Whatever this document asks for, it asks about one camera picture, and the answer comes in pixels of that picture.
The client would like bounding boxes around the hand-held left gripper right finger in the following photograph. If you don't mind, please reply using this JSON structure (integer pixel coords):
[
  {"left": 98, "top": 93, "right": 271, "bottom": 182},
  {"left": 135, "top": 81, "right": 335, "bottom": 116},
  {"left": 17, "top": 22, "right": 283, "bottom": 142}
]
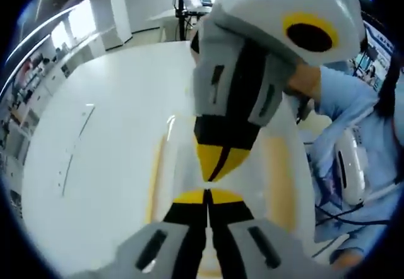
[{"left": 207, "top": 189, "right": 347, "bottom": 279}]

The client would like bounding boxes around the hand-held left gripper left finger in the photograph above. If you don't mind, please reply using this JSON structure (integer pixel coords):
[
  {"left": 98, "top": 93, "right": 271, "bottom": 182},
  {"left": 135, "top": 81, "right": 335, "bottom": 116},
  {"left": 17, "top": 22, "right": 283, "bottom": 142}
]
[{"left": 62, "top": 189, "right": 208, "bottom": 279}]

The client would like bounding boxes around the white tray with wooden rim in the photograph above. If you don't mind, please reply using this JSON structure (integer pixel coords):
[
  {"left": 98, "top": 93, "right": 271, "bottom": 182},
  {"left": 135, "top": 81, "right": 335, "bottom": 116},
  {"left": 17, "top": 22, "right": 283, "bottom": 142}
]
[{"left": 143, "top": 95, "right": 317, "bottom": 279}]

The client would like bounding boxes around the person's right hand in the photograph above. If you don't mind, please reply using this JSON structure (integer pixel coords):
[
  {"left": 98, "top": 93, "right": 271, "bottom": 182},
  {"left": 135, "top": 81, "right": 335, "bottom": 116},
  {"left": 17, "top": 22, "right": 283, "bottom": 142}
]
[{"left": 285, "top": 63, "right": 323, "bottom": 104}]

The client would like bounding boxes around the person's left hand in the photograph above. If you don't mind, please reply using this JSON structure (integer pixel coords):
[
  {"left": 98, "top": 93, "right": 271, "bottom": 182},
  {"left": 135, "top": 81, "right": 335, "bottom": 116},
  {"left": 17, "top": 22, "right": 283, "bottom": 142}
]
[{"left": 330, "top": 249, "right": 364, "bottom": 271}]

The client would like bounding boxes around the black tripod stand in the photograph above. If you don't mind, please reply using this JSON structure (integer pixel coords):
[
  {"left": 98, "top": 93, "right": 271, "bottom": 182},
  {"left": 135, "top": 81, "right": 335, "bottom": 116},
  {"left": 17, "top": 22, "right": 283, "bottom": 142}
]
[{"left": 172, "top": 0, "right": 194, "bottom": 42}]

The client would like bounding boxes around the blue display board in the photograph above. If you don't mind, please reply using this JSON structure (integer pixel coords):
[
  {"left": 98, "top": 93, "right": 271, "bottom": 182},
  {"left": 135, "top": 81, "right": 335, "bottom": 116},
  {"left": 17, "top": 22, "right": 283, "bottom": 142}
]
[{"left": 362, "top": 22, "right": 396, "bottom": 81}]

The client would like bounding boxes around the white chest device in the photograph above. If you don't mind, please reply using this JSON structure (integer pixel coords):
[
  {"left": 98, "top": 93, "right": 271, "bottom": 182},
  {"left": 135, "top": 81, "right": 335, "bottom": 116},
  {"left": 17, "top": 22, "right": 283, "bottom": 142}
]
[{"left": 333, "top": 126, "right": 370, "bottom": 205}]

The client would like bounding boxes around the narrow white pillar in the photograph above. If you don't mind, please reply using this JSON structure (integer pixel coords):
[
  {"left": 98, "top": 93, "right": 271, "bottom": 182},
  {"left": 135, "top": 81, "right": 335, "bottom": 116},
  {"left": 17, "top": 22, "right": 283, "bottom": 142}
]
[{"left": 90, "top": 0, "right": 134, "bottom": 52}]

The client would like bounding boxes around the person's dark hair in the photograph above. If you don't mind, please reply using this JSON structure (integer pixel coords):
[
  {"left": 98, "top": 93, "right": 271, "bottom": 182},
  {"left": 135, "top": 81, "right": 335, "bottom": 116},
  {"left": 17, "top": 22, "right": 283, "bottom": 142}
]
[{"left": 376, "top": 50, "right": 404, "bottom": 126}]

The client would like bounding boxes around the person in blue shirt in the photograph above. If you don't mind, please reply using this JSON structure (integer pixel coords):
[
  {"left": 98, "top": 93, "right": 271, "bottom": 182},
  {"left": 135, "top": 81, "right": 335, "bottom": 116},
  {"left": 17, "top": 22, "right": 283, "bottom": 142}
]
[{"left": 302, "top": 80, "right": 404, "bottom": 261}]

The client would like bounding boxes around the long ceiling light strip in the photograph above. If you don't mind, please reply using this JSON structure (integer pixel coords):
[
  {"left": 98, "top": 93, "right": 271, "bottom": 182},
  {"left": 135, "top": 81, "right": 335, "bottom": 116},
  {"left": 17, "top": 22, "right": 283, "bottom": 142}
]
[{"left": 2, "top": 3, "right": 77, "bottom": 86}]

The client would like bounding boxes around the black cable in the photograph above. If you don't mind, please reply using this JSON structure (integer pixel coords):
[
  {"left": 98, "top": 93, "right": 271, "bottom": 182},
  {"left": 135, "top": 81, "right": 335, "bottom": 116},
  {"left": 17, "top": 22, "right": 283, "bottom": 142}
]
[{"left": 314, "top": 204, "right": 395, "bottom": 227}]

